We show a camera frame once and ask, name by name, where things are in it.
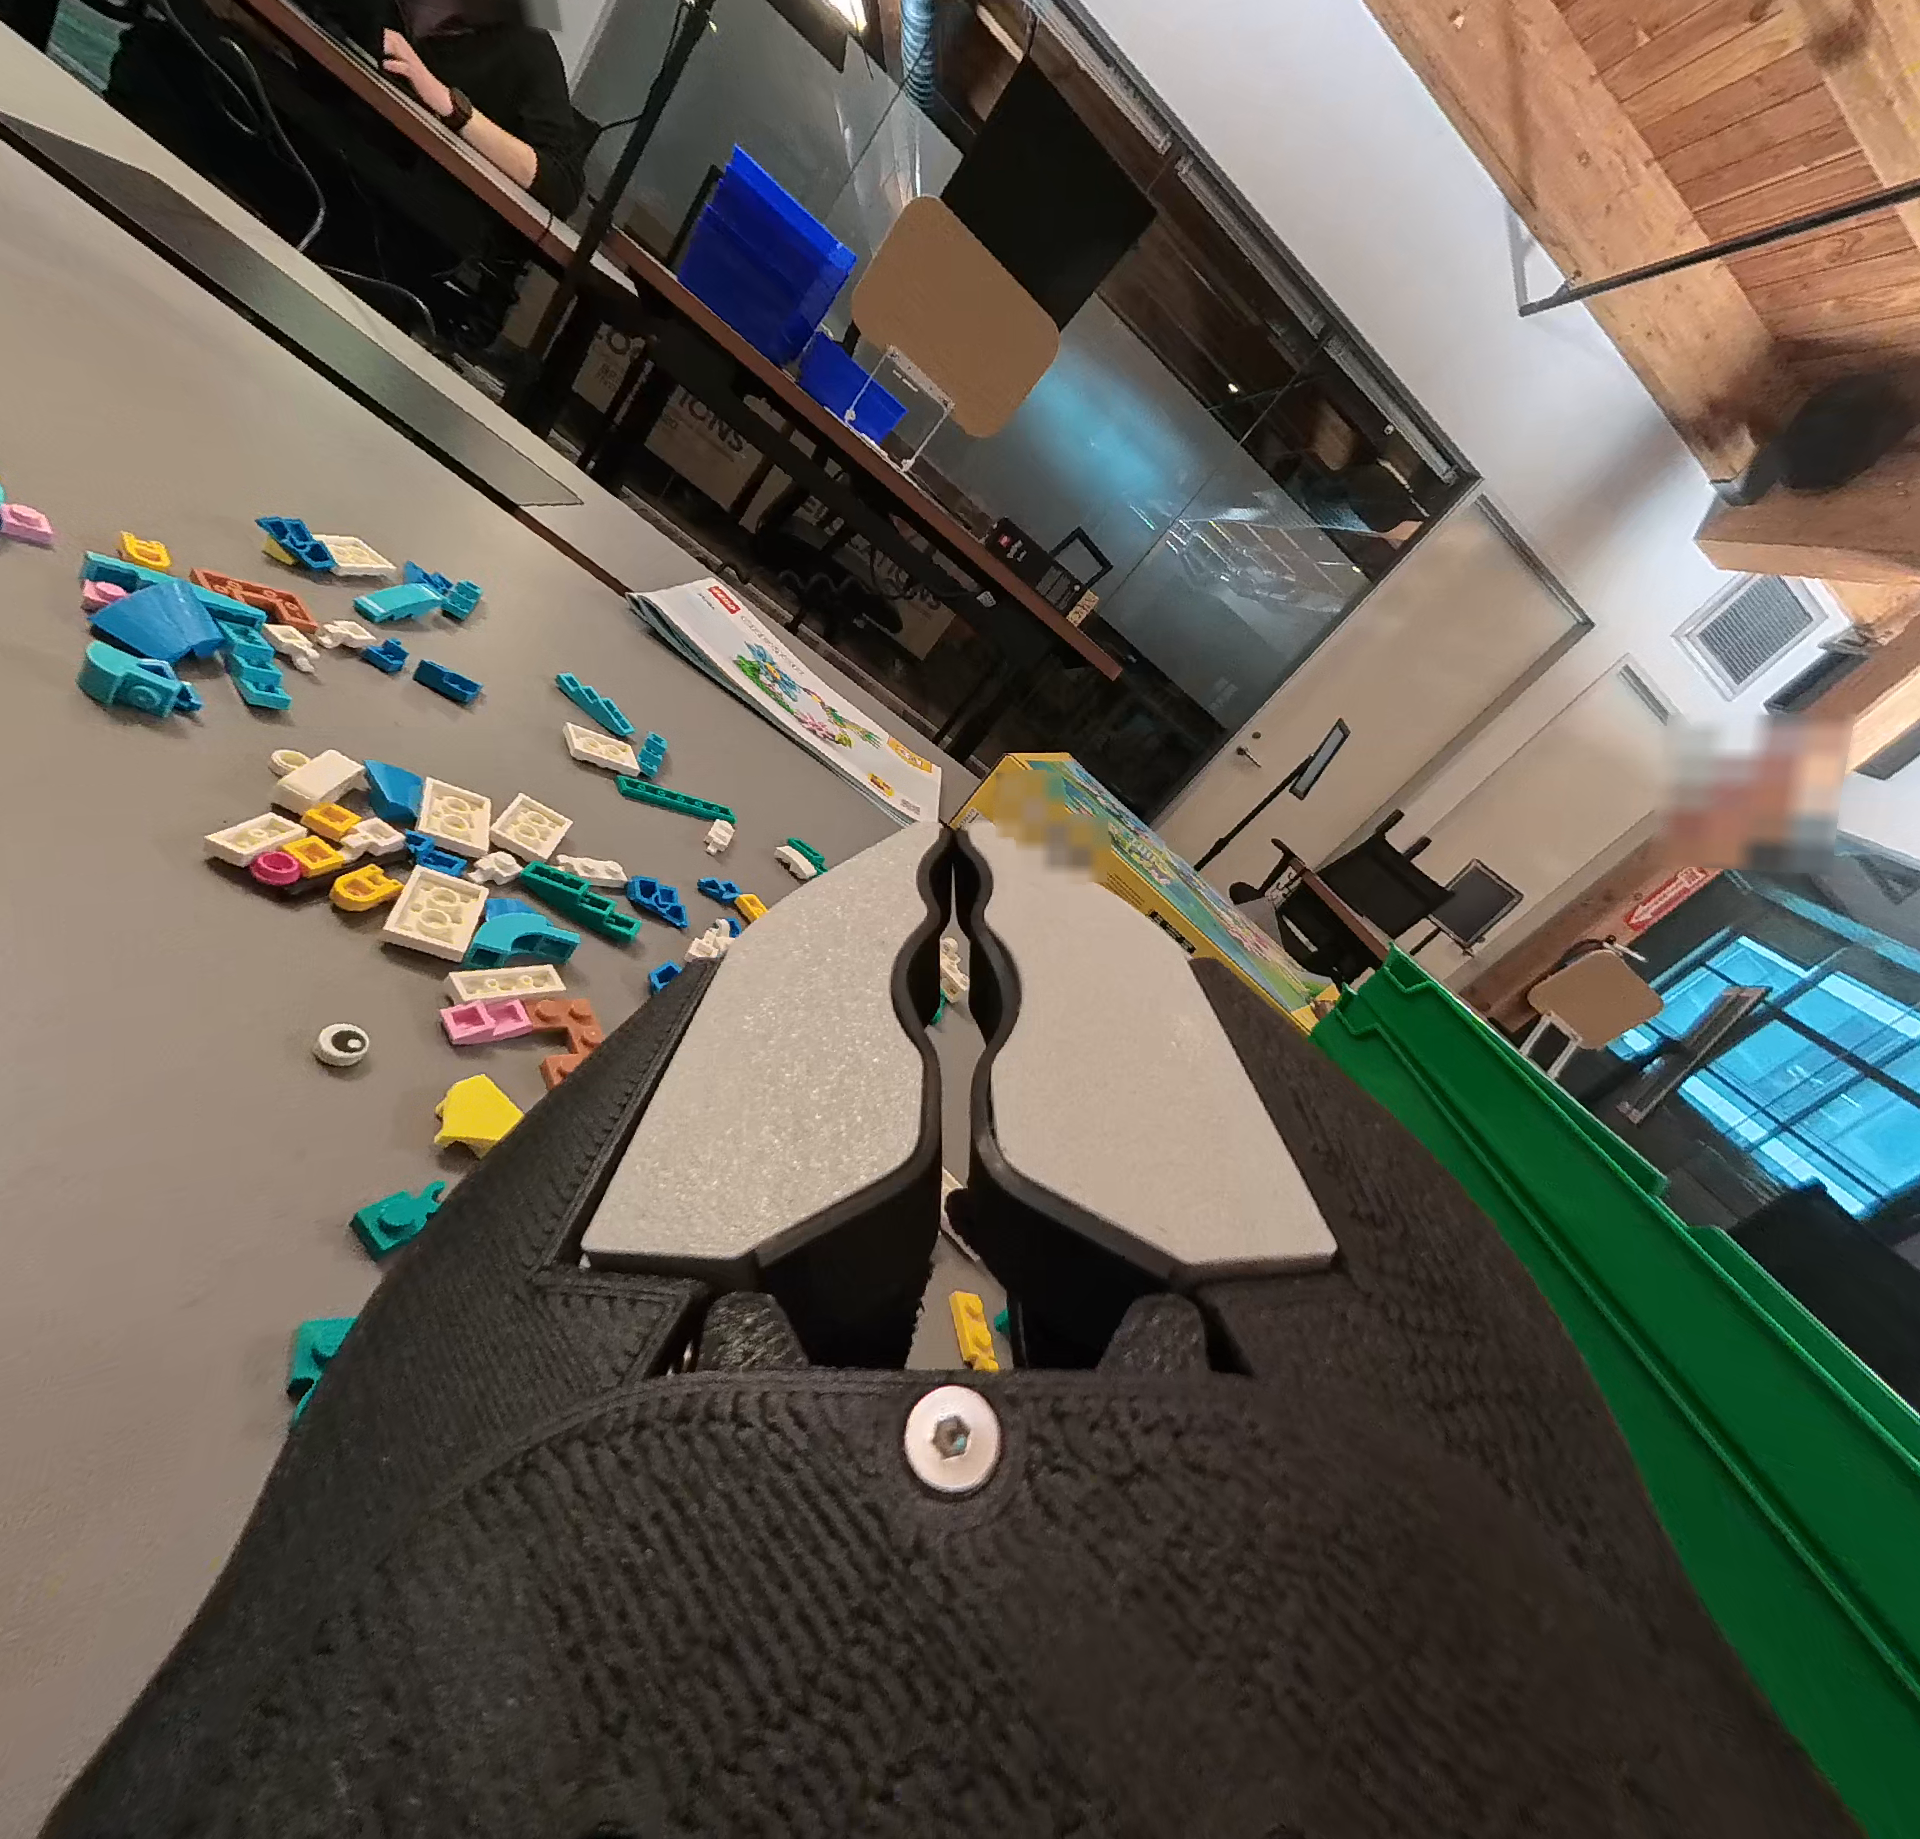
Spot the yellow lego slope piece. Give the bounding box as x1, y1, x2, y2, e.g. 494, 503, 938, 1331
435, 1067, 527, 1159

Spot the white door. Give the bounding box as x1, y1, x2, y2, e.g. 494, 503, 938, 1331
1151, 495, 1602, 860

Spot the teal lego bracket piece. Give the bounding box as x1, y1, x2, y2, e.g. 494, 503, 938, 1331
279, 1319, 351, 1420

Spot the small desk monitor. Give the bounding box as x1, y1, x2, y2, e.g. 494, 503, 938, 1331
1427, 860, 1523, 952

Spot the long wooden desk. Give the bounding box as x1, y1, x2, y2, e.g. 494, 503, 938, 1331
144, 0, 1129, 679

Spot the black pole stand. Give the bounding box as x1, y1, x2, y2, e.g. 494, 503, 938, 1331
1188, 714, 1352, 870

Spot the black monitor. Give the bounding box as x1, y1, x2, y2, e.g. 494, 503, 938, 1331
938, 55, 1156, 326

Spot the black office chair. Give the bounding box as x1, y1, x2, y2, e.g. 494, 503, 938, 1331
1227, 807, 1454, 984

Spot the silver ventilation duct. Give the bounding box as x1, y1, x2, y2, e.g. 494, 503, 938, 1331
895, 0, 961, 123

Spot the teal lego clip piece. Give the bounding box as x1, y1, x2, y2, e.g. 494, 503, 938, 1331
346, 1180, 449, 1259

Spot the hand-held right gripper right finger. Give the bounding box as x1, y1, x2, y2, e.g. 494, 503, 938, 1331
952, 820, 1341, 1363

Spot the pile of lego pieces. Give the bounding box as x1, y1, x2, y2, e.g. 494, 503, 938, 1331
0, 483, 830, 1090

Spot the lego instruction booklet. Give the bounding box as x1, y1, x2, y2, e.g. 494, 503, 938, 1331
626, 574, 950, 824

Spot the white air vent grille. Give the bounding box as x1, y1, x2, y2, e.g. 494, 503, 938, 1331
1670, 574, 1831, 696

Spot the blue plastic bin stack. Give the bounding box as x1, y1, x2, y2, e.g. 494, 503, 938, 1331
675, 145, 857, 368

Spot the wooden board on clear stand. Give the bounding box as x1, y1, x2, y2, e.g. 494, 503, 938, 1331
1523, 944, 1670, 1074
849, 189, 1063, 441

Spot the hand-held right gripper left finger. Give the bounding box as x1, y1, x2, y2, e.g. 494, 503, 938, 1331
579, 820, 952, 1363

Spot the low blue plastic bin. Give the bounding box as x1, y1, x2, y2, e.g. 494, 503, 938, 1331
799, 326, 907, 452

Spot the yellow lego box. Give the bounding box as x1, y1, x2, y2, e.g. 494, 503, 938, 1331
950, 757, 1341, 1036

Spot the green plastic bin stack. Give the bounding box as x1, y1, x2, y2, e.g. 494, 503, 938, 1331
1310, 944, 1920, 1839

